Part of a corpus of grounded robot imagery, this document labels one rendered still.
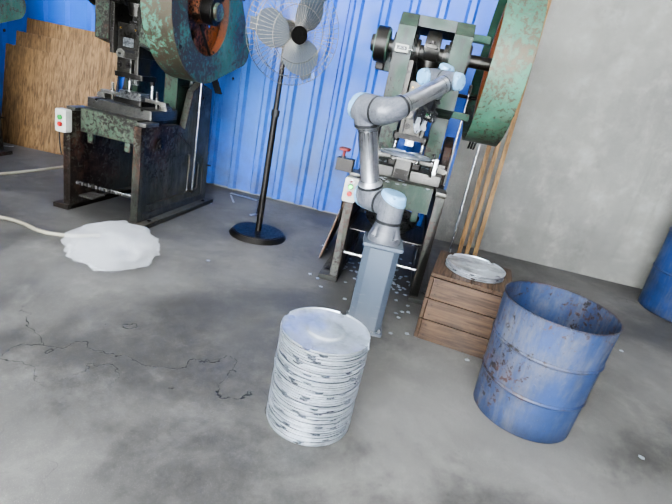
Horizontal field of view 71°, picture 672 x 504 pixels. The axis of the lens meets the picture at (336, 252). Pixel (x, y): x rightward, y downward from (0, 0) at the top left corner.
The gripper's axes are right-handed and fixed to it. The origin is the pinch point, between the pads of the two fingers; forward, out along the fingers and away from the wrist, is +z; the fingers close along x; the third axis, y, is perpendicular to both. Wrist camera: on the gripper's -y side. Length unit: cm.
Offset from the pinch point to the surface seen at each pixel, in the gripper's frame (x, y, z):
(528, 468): 1, 156, 38
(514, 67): 27, 11, -44
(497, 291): 24, 83, 30
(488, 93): 22.1, 10.0, -29.7
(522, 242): 164, -40, 101
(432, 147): 34, -30, 24
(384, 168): -2.7, -9.5, 30.8
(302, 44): -49, -73, -4
